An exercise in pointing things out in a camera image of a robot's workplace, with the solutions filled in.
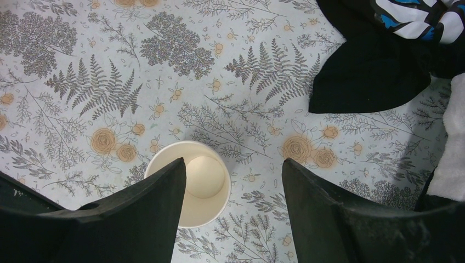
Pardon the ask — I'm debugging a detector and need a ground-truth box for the black cloth blue print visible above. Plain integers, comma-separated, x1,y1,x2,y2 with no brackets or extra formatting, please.
308,1,464,114

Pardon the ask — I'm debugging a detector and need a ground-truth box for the black white checkered pillow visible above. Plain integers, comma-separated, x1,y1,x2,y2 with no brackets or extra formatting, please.
414,73,464,211

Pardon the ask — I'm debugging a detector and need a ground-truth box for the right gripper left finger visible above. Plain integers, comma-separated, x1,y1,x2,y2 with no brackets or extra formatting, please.
1,158,186,262

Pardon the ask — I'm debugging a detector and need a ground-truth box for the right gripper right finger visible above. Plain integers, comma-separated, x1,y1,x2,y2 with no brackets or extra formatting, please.
282,158,464,262

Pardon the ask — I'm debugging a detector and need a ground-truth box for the floral patterned table mat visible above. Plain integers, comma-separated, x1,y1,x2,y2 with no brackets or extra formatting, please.
1,1,450,262

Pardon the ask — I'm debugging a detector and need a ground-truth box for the black paper coffee cup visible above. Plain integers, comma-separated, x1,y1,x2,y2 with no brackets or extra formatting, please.
144,140,231,228

